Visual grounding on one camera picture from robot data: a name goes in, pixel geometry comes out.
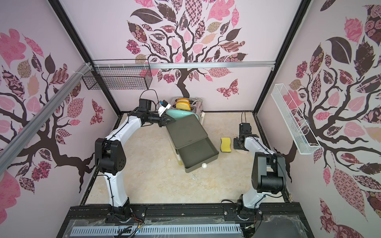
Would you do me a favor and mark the yellow green sponge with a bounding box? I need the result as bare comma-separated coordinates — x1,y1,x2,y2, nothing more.
220,137,232,153

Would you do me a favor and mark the three-drawer storage cabinet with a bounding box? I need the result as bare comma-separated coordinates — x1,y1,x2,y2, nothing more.
166,115,208,162

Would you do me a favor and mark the grey top drawer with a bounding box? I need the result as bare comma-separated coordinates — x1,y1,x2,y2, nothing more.
177,137,219,173

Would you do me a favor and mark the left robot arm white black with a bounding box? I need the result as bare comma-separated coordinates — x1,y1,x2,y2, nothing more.
95,99,175,220

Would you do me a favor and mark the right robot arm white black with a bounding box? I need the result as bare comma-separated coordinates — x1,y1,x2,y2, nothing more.
234,123,286,221

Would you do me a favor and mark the toast slice back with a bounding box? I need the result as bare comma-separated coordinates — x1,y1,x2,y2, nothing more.
176,98,190,103

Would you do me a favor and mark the yellow toast slice front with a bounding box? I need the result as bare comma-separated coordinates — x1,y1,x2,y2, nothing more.
176,101,191,111

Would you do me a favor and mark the mint green toaster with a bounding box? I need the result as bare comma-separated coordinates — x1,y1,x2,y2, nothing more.
166,97,205,124

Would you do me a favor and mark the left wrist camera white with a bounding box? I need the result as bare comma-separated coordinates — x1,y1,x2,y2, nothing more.
157,100,171,117

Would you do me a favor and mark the black wire basket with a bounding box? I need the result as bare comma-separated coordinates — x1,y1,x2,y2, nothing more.
82,59,153,90

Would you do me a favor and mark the white wire shelf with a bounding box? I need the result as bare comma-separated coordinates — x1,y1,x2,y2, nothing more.
271,83,321,155

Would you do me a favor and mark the aluminium rail back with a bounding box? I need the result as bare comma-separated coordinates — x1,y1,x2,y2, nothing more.
94,61,275,69

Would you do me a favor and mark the aluminium rail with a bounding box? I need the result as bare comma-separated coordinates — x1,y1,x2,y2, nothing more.
1,62,90,173
94,61,275,69

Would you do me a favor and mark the black base frame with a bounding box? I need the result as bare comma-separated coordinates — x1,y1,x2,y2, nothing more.
58,201,313,238

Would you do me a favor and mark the white cable duct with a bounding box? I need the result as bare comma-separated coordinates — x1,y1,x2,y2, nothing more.
67,224,242,238

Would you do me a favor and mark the aluminium rail left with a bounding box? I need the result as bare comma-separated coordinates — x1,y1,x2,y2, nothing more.
1,62,90,173

